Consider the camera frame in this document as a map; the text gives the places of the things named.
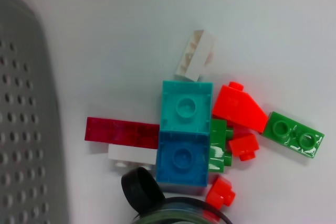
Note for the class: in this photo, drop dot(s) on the white toy brick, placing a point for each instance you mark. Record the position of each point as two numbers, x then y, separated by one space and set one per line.
197 56
131 155

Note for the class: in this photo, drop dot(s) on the large red toy brick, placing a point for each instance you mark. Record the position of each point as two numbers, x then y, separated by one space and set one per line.
241 108

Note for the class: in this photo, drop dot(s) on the blue toy brick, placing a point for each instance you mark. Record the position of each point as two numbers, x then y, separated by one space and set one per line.
182 158

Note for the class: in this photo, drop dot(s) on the small red toy brick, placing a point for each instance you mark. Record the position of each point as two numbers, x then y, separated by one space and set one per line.
244 145

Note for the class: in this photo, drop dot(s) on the grey-green perforated storage bin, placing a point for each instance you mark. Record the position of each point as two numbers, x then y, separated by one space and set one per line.
23 129

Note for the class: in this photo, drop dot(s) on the glass teacup with black holder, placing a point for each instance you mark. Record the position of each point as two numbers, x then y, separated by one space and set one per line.
141 190

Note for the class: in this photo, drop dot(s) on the flat green toy brick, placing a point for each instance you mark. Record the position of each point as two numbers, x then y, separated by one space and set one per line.
294 134

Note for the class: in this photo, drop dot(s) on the dark red toy brick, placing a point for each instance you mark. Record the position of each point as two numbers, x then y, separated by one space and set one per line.
120 132

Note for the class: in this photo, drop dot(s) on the dark green toy brick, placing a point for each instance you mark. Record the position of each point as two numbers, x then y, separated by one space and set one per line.
218 150

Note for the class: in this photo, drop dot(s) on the tiny red toy brick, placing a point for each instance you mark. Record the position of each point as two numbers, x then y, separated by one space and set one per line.
220 192

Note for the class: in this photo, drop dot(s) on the teal toy brick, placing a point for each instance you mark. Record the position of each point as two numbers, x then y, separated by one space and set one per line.
186 106

